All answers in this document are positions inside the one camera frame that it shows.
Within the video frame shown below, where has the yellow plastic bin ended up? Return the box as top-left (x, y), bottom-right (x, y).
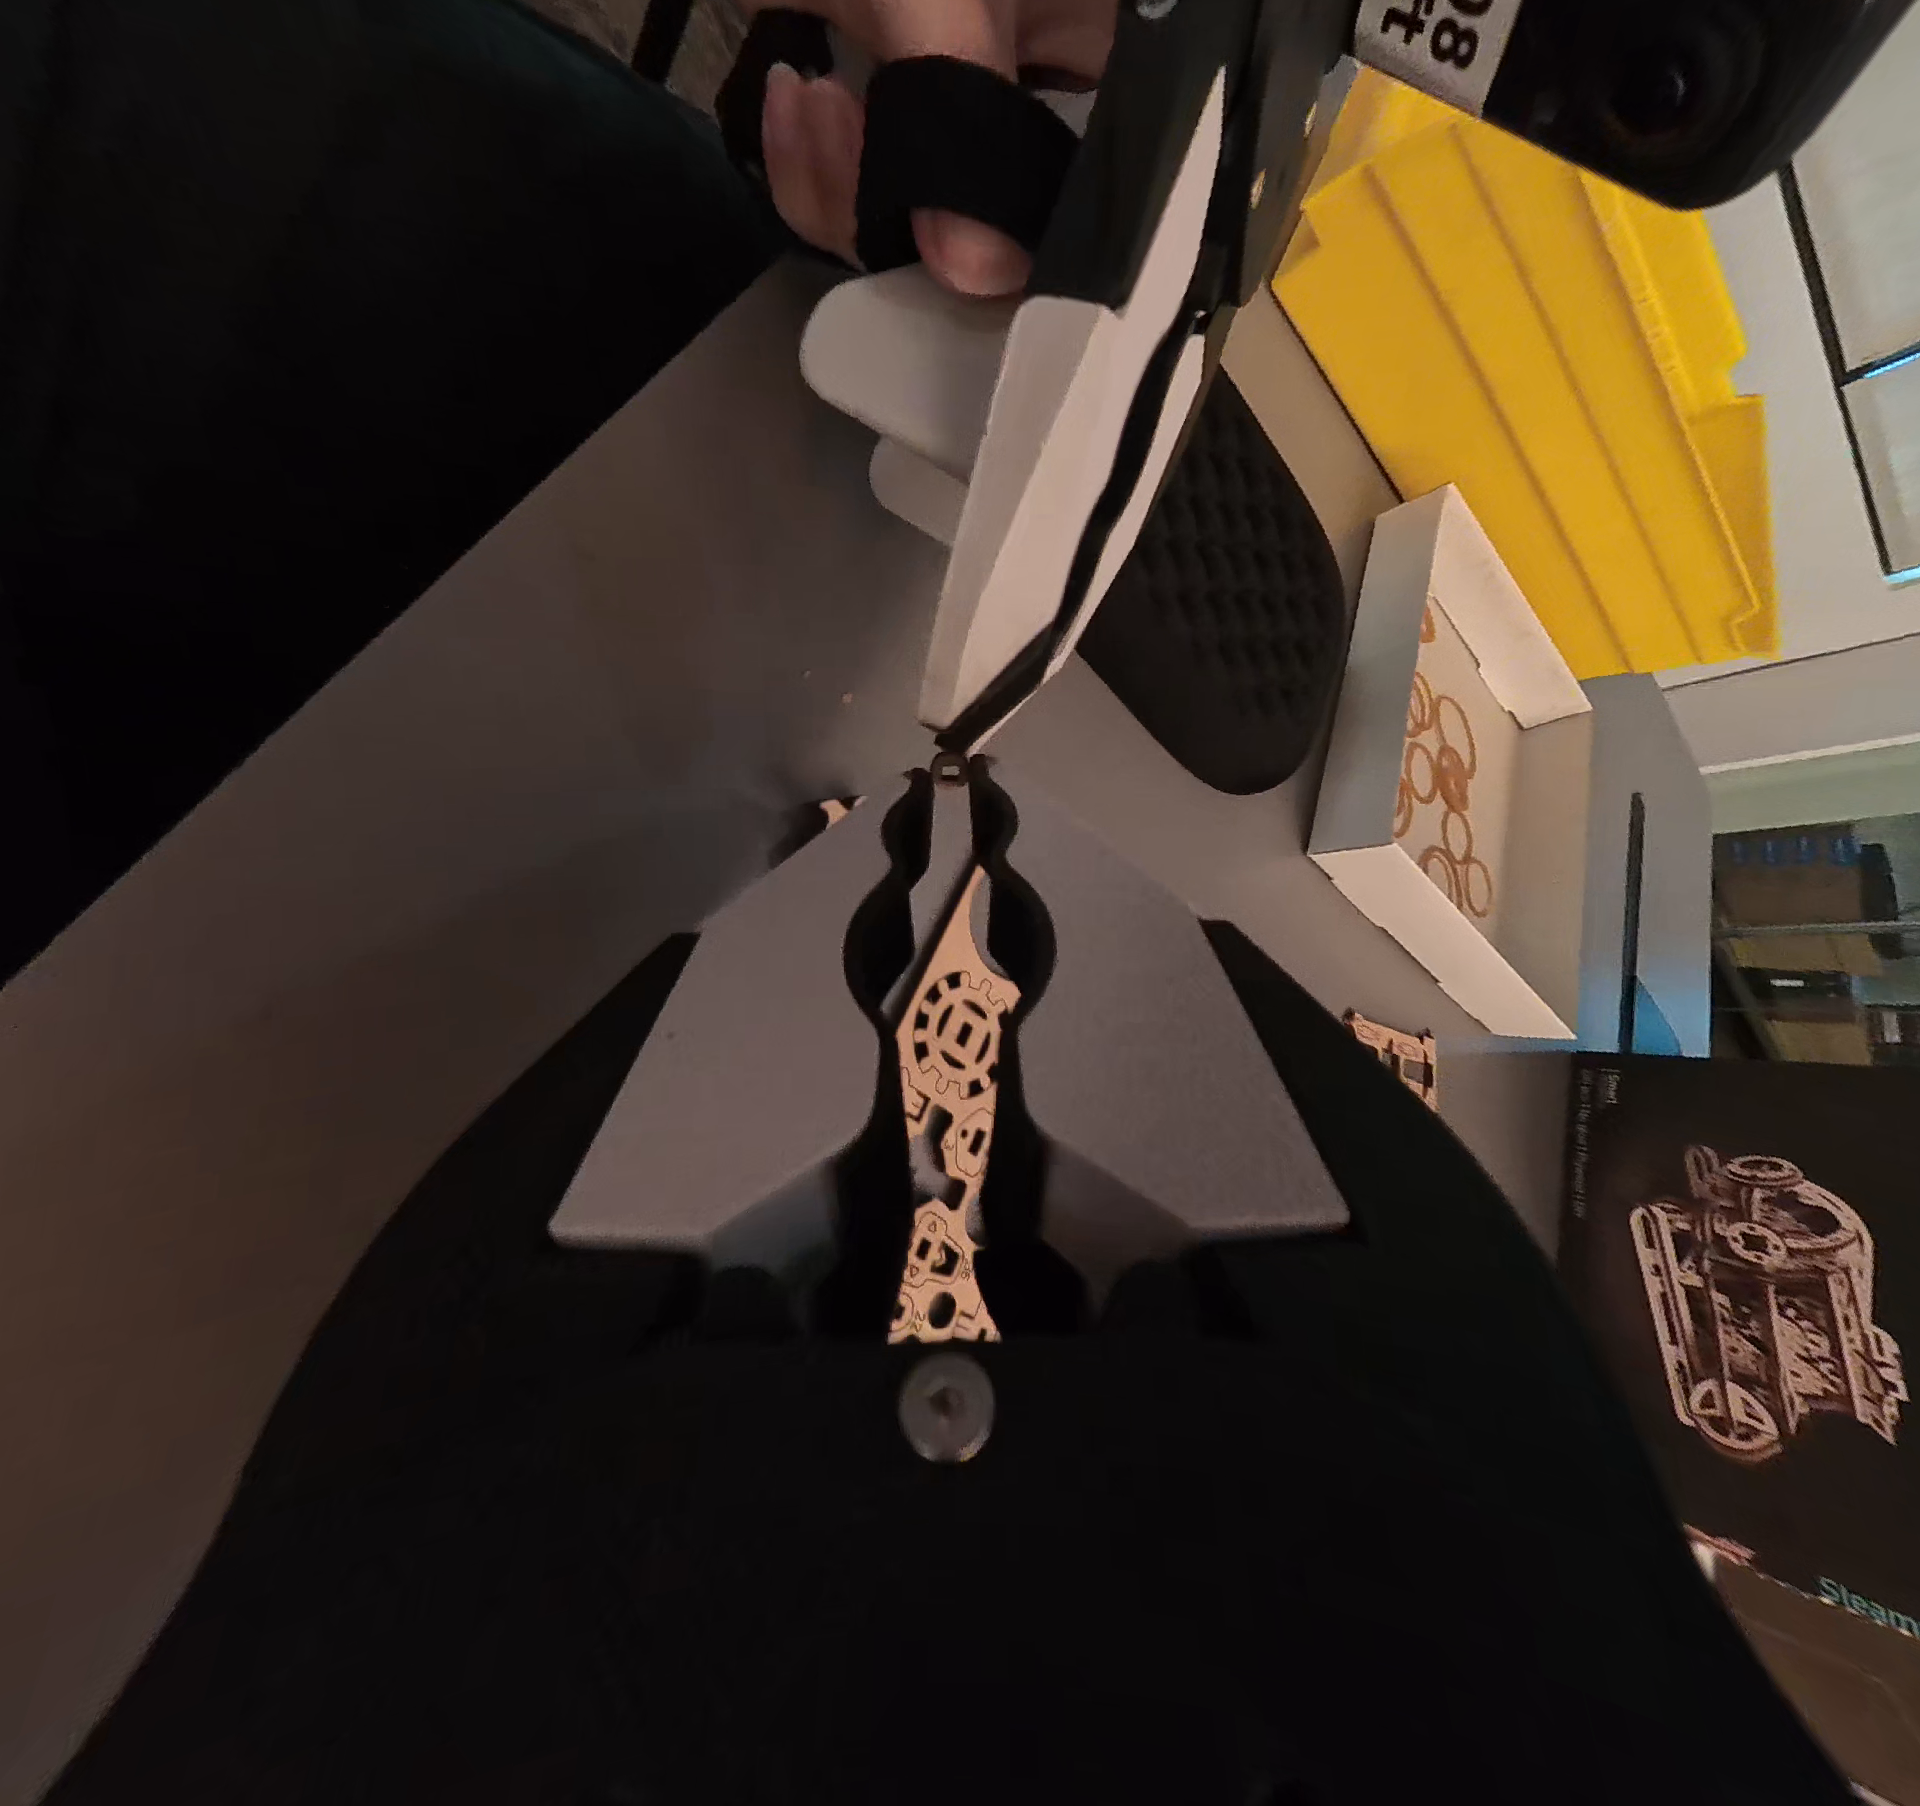
top-left (1273, 66), bottom-right (1784, 676)

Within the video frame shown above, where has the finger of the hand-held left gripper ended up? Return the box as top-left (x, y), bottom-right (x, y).
top-left (961, 335), bottom-right (1214, 762)
top-left (919, 126), bottom-right (1237, 740)

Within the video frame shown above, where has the small wooden gear part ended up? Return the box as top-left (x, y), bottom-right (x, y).
top-left (1339, 1007), bottom-right (1446, 1115)

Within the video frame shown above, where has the cluttered storage shelf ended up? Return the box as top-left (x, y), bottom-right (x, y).
top-left (1711, 815), bottom-right (1920, 1057)

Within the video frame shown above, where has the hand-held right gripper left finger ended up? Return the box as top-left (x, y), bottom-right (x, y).
top-left (551, 769), bottom-right (940, 1343)

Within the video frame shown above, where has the black model kit box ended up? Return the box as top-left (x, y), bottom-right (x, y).
top-left (1555, 1047), bottom-right (1920, 1748)

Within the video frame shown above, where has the black mesh pad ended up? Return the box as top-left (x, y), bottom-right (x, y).
top-left (1080, 371), bottom-right (1349, 798)

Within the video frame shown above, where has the white cardboard box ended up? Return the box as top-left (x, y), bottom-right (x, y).
top-left (1309, 482), bottom-right (1593, 1043)

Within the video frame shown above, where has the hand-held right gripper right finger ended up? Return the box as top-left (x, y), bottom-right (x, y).
top-left (961, 762), bottom-right (1349, 1339)

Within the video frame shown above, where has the large paned window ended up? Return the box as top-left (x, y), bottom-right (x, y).
top-left (1783, 109), bottom-right (1920, 577)

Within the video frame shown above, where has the wooden rings group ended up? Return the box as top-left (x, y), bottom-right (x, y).
top-left (1394, 606), bottom-right (1503, 923)

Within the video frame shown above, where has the person's dark clothing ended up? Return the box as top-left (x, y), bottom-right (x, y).
top-left (0, 0), bottom-right (783, 983)

